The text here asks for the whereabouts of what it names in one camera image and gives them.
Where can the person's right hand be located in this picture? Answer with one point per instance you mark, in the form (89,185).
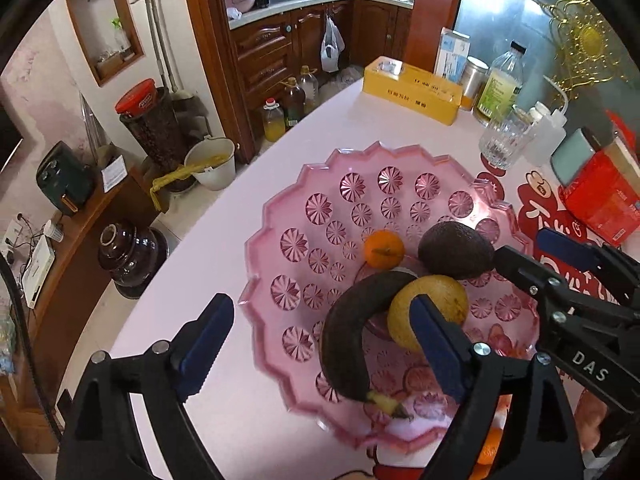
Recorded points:
(590,422)

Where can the teal rectangular case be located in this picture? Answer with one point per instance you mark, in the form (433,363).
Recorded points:
(575,155)

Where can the white card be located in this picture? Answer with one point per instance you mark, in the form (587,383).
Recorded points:
(114,172)

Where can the white flat device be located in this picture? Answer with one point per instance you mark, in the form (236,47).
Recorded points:
(37,270)

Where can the dark avocado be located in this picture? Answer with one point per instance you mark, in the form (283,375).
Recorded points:
(455,250)

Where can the pink glass fruit plate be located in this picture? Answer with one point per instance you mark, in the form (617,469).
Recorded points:
(320,220)

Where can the dark brown ceramic jar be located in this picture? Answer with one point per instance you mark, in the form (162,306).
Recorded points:
(130,255)

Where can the metal tin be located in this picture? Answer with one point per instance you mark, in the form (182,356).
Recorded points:
(474,80)

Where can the red paper cutout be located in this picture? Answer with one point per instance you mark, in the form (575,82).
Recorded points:
(545,210)

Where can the red cardboard box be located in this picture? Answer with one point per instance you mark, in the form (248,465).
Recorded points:
(605,195)

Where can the pale oil bottle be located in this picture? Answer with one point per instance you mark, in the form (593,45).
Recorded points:
(308,85)

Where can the white squeeze bottle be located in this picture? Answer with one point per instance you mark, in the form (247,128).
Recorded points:
(545,132)

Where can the yellow rectangular box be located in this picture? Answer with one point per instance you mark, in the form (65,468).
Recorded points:
(412,91)

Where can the wooden kitchen cabinets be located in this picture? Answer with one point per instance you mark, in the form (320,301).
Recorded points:
(270,55)

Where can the wooden side cabinet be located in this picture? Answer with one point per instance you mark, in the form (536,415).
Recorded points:
(75,270)

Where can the gold ornament decoration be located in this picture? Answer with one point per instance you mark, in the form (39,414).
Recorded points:
(585,35)

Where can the clear bottle green label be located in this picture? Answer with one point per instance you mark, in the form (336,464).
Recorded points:
(497,85)

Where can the yellow cloth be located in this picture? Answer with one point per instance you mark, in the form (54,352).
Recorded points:
(170,180)

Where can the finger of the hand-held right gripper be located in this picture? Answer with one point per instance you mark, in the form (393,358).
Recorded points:
(565,247)
(520,267)

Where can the round yellow fruit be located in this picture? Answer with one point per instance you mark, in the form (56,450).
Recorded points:
(440,292)

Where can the blackened banana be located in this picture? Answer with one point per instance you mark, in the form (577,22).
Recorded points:
(350,325)

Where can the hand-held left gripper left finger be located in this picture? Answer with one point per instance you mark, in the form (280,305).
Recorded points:
(205,345)

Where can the dark green air fryer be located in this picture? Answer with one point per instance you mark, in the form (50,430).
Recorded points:
(62,180)

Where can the dark oil bottle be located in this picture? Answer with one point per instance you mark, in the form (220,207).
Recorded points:
(292,102)

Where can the ribbed drinking glass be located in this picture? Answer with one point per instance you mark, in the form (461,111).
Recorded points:
(502,140)

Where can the yellow liquid bottle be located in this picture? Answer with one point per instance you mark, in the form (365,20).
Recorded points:
(272,120)

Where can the white bucket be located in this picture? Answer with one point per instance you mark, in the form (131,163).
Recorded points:
(212,162)

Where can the blue and white carton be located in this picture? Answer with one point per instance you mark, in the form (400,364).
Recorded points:
(452,55)

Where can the white plastic bag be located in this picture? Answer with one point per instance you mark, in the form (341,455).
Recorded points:
(331,45)

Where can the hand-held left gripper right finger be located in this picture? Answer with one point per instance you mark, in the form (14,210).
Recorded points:
(435,340)

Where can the white pipe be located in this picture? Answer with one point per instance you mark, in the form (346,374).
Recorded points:
(157,25)

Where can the red-lidded dark jar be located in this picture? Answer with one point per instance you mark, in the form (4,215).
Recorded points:
(150,125)

